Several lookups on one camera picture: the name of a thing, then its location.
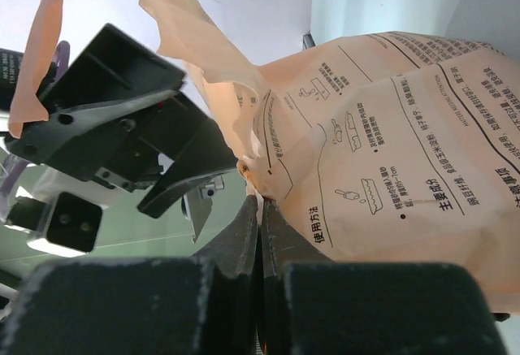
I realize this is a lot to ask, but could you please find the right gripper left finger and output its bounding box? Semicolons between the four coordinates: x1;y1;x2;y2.
1;197;258;354

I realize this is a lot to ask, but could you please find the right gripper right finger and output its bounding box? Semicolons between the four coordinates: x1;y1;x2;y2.
259;201;506;354

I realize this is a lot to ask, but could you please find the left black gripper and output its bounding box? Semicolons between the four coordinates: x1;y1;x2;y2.
6;24;236;219

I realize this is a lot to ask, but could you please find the orange cat litter bag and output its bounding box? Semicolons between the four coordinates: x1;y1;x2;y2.
7;0;520;315

